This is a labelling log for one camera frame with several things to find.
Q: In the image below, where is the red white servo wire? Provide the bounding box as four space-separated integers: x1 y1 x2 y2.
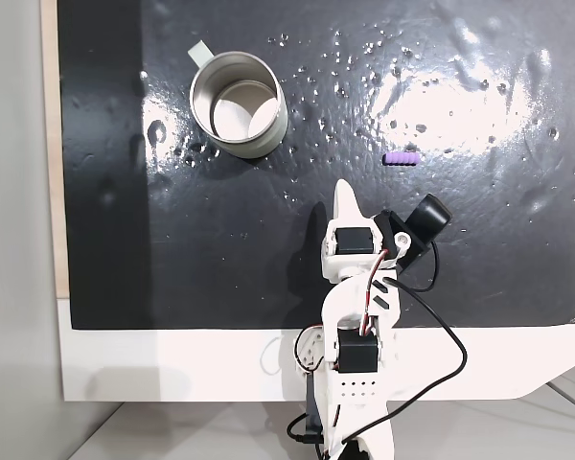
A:
357 248 397 336

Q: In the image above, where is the black camera box with mount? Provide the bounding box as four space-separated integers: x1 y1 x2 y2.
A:
373 193 454 277

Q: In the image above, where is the purple pen grip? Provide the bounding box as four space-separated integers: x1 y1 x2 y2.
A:
382 150 421 167

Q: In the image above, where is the black camera cable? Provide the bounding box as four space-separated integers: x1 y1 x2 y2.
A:
286 241 469 449

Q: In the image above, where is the pale green steel mug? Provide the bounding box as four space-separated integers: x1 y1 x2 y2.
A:
186 40 288 159

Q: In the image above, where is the black table mat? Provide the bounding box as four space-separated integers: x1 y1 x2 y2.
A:
57 0 575 331

